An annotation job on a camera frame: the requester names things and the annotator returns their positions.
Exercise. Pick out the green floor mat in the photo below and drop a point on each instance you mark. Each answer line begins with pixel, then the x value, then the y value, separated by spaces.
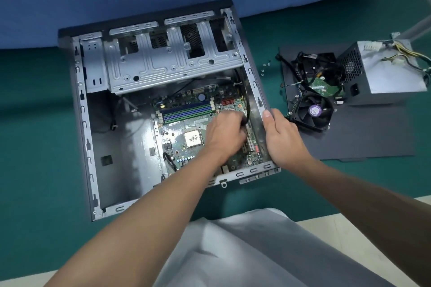
pixel 33 128

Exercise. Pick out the person's left hand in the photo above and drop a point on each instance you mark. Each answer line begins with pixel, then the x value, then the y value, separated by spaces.
pixel 225 135

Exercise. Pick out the silver power supply unit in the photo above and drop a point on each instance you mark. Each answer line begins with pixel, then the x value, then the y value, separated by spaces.
pixel 387 78

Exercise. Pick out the green motherboard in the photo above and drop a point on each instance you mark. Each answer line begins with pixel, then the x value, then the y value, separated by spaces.
pixel 182 159

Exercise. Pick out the person's left forearm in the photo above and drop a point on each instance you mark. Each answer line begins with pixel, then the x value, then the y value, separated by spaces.
pixel 141 223

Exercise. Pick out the black side panel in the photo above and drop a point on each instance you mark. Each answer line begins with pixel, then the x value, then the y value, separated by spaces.
pixel 363 132

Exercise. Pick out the person's white shirt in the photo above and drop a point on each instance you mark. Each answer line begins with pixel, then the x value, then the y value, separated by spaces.
pixel 252 249

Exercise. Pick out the person's right forearm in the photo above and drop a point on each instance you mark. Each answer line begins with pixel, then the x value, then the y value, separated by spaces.
pixel 370 212

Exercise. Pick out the black processor cooler fan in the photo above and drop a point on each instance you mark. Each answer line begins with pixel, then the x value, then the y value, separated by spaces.
pixel 314 112

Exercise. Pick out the cluster of silver screws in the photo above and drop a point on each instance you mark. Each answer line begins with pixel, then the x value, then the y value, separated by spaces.
pixel 265 64

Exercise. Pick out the hard drive with cables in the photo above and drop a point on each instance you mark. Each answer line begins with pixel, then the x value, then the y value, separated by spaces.
pixel 325 85

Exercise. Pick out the silver metal drive cage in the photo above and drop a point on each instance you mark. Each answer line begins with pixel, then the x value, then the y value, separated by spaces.
pixel 158 64

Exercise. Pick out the grey metal post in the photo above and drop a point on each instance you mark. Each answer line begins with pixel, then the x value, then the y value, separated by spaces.
pixel 414 29

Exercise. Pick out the desktop computer case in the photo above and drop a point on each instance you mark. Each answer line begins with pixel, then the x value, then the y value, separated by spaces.
pixel 128 162

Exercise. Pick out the person's right hand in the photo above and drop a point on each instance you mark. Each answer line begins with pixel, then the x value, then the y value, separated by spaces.
pixel 286 145

